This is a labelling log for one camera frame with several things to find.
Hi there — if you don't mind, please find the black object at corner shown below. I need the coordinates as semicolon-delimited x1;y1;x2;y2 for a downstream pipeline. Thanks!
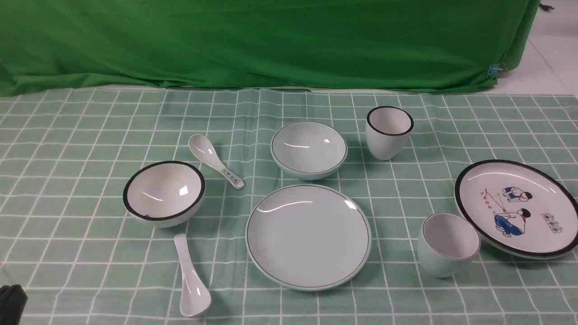
0;284;28;325

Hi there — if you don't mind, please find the white spoon with print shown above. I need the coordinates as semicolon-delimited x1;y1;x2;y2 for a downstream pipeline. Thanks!
188;134;245;190

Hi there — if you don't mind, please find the plain white spoon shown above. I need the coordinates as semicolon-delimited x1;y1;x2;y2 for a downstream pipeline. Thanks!
174;233;211;318

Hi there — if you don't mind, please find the green checkered tablecloth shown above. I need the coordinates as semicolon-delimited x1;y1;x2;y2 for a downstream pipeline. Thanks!
0;87;577;325

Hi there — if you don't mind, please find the blue binder clip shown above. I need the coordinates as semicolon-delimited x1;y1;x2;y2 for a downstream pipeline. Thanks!
486;64;500;80

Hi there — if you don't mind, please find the pale blue bowl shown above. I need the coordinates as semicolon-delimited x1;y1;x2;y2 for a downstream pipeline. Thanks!
270;121;348;181

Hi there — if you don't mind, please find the pale blue plate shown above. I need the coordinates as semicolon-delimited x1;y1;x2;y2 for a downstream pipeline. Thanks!
245;184;372;292

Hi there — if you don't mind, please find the white black-rimmed bowl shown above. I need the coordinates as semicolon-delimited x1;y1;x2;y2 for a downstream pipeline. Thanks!
122;161;206;228

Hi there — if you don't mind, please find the pale blue cup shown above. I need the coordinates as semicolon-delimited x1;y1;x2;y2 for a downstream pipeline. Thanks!
417;213;481;278

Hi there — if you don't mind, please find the white black-rimmed cup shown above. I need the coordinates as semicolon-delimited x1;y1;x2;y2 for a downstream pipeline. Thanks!
365;106;415;161

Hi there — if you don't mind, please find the green backdrop cloth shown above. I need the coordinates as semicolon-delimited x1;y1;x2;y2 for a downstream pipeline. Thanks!
0;0;539;97

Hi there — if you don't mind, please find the illustrated black-rimmed plate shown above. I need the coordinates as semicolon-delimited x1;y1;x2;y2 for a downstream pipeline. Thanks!
454;160;578;260

